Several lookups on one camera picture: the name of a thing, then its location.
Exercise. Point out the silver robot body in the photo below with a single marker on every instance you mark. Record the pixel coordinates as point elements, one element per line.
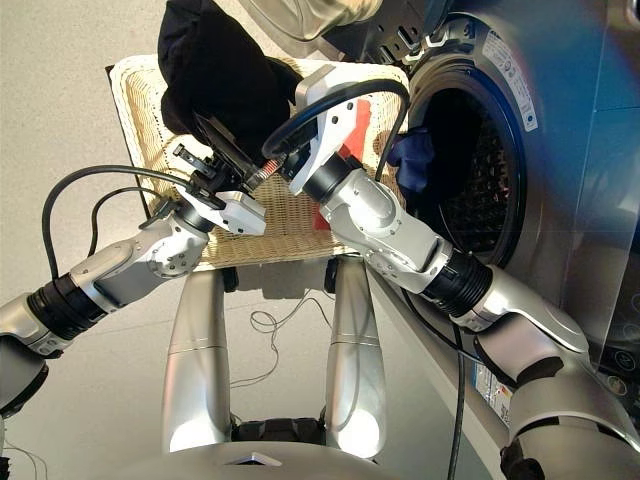
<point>225,467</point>

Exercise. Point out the white washing machine label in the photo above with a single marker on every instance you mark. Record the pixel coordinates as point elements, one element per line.
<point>510,75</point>

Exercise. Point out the colourful energy label sticker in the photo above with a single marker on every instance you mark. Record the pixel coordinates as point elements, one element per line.
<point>492,395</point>

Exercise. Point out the coral red cloth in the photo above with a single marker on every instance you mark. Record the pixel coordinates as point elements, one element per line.
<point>361,125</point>

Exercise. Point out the blue cloth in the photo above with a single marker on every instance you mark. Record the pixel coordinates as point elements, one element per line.
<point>410,160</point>

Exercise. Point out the black cloth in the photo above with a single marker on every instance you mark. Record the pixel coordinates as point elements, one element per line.
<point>215,75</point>

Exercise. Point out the pale woven basket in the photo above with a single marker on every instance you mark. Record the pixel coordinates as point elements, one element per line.
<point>290,225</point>

